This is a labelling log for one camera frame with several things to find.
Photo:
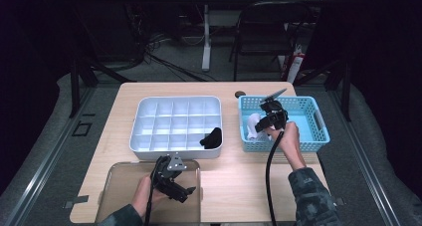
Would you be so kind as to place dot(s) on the person's left hand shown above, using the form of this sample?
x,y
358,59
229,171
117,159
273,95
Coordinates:
x,y
144,196

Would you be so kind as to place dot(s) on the black folding chair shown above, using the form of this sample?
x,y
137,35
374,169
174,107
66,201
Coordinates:
x,y
262,37

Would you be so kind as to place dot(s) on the grey metal table bracket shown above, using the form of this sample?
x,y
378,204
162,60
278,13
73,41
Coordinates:
x,y
340,201
76,201

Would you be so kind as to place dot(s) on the person's right hand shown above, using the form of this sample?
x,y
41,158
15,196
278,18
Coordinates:
x,y
289,139

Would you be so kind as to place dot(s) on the red and white box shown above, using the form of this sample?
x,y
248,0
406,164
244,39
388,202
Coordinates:
x,y
294,65

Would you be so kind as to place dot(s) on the black metal stand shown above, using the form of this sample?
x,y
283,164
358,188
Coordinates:
x,y
75,86
346,90

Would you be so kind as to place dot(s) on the aluminium floor rail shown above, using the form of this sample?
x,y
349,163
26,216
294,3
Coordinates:
x,y
361,156
49,156

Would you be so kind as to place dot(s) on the white desk leg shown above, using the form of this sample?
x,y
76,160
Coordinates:
x,y
206,46

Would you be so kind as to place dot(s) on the blue perforated plastic basket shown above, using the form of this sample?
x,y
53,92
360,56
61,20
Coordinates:
x,y
305,123

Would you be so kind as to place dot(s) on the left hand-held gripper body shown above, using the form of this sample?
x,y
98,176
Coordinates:
x,y
166,176

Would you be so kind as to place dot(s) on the black sock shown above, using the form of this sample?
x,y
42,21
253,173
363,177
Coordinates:
x,y
213,139

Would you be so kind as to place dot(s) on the clear plastic lid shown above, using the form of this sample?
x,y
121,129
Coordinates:
x,y
122,192

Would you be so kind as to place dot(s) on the white sock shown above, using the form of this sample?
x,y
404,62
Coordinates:
x,y
252,124

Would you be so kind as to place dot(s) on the white compartment storage box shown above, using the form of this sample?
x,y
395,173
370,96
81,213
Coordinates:
x,y
172,123

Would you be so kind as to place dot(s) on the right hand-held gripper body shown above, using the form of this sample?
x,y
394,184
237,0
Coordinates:
x,y
275,114

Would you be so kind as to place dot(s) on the dark round table grommet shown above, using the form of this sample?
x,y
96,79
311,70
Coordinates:
x,y
240,94

